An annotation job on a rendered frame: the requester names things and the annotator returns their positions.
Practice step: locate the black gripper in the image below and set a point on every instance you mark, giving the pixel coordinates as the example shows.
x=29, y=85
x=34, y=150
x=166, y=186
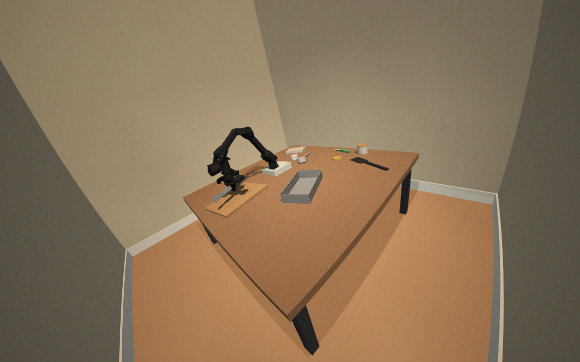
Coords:
x=229, y=179

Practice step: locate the grey cylinder with orange lid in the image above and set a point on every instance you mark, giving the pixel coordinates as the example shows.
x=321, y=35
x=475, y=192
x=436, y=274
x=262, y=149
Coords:
x=362, y=148

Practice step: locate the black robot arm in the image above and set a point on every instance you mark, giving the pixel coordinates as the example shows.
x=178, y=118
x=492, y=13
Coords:
x=220, y=159

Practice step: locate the dark grey flat spatula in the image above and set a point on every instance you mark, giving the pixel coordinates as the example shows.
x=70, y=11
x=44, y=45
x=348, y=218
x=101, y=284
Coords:
x=361, y=160

